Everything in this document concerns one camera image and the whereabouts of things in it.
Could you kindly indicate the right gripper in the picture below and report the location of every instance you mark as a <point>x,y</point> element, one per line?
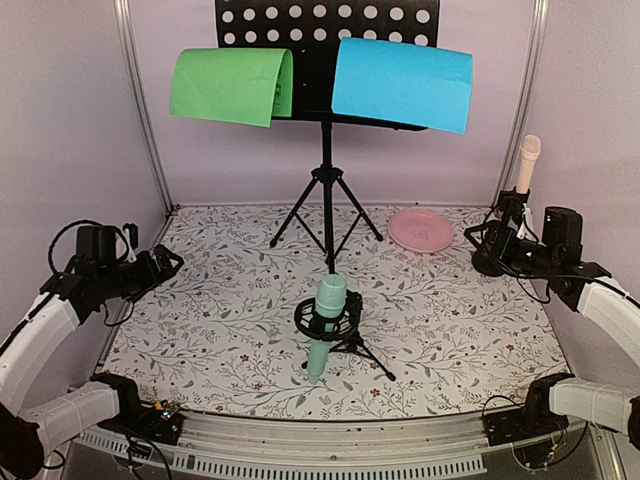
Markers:
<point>485,245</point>

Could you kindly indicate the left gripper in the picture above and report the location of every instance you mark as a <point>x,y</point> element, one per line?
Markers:
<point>152,276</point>

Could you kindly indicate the black round base mic stand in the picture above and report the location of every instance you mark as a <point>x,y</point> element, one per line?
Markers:
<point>507,210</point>

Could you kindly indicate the beige toy microphone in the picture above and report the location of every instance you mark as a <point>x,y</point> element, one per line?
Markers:
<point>530,151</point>

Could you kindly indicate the mint green toy microphone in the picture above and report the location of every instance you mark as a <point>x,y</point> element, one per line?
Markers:
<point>329,303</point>

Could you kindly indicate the black shock mount tripod stand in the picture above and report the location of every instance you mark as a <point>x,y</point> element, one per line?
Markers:
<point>346,337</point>

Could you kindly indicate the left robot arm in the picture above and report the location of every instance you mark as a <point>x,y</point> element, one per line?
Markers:
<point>65,302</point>

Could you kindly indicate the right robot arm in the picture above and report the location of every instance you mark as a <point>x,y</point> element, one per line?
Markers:
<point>597,322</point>

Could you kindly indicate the pink plate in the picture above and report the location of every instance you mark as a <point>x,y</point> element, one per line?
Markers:
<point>420,231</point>

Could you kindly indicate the floral table mat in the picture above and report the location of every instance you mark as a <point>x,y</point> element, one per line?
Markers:
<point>256,323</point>

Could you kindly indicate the blue paper sheet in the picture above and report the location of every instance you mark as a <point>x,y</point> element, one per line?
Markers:
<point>403,83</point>

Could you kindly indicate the green paper sheet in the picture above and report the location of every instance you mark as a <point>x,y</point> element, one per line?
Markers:
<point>249,86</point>

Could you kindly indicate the black music stand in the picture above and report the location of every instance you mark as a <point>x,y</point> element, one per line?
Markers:
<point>311,31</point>

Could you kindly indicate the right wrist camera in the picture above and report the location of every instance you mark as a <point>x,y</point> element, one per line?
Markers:
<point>524,230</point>

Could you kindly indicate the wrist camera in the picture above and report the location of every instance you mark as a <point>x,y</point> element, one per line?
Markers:
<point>127,242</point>
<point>524,230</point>

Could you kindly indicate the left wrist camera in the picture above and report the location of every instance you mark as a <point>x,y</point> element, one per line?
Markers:
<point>127,242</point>

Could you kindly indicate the right aluminium frame post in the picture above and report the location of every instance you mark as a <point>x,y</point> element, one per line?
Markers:
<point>531,66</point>

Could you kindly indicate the aluminium frame post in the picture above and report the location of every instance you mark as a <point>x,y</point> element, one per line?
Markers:
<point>531,66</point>
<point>127,40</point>

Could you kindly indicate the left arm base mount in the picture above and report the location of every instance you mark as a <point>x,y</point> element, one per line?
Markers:
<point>161,423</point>

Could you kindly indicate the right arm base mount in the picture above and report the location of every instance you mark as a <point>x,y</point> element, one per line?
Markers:
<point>535,437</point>

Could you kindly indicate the aluminium front rail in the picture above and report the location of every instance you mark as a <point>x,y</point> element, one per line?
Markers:
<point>223,447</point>

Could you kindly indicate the left aluminium frame post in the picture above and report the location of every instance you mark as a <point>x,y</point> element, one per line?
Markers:
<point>127,40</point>

